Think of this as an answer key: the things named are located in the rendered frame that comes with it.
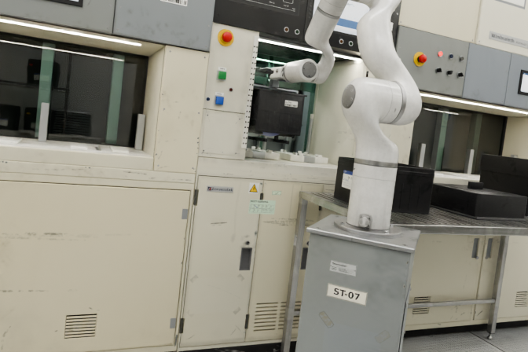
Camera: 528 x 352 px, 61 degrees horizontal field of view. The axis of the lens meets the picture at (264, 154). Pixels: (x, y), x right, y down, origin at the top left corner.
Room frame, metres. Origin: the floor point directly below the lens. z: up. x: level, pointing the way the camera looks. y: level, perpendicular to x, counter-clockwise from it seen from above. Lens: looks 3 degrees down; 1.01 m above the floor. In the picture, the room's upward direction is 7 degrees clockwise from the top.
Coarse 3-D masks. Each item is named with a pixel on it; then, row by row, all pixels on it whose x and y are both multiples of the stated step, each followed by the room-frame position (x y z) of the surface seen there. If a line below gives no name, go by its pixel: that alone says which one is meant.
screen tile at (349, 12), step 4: (360, 4) 2.04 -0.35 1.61; (364, 4) 2.05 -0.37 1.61; (348, 8) 2.01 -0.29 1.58; (352, 8) 2.02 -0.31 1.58; (364, 8) 2.05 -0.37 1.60; (344, 12) 2.01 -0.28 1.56; (348, 12) 2.02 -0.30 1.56; (352, 12) 2.02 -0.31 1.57; (356, 12) 2.03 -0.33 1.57; (360, 12) 2.04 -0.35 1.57; (364, 12) 2.05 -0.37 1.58; (348, 16) 2.02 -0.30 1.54; (352, 16) 2.02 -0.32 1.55; (356, 16) 2.03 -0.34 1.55; (360, 16) 2.04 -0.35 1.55
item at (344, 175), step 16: (352, 160) 1.75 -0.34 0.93; (336, 176) 1.86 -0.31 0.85; (400, 176) 1.64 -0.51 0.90; (416, 176) 1.67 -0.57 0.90; (432, 176) 1.69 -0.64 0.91; (336, 192) 1.84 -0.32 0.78; (400, 192) 1.65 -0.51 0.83; (416, 192) 1.67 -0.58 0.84; (400, 208) 1.65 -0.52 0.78; (416, 208) 1.67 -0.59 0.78
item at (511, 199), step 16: (432, 192) 1.91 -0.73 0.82; (448, 192) 1.84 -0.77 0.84; (464, 192) 1.77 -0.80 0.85; (480, 192) 1.74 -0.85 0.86; (496, 192) 1.82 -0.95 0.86; (448, 208) 1.83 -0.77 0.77; (464, 208) 1.76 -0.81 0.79; (480, 208) 1.71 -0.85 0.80; (496, 208) 1.75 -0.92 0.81; (512, 208) 1.79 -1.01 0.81
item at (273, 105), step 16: (272, 80) 1.98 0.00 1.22; (256, 96) 1.89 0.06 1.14; (272, 96) 1.89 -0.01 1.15; (288, 96) 1.92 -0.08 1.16; (304, 96) 1.95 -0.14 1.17; (256, 112) 1.87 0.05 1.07; (272, 112) 1.89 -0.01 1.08; (288, 112) 1.92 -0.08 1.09; (256, 128) 1.86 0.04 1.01; (272, 128) 1.89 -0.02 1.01; (288, 128) 1.92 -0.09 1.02; (288, 144) 1.92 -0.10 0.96
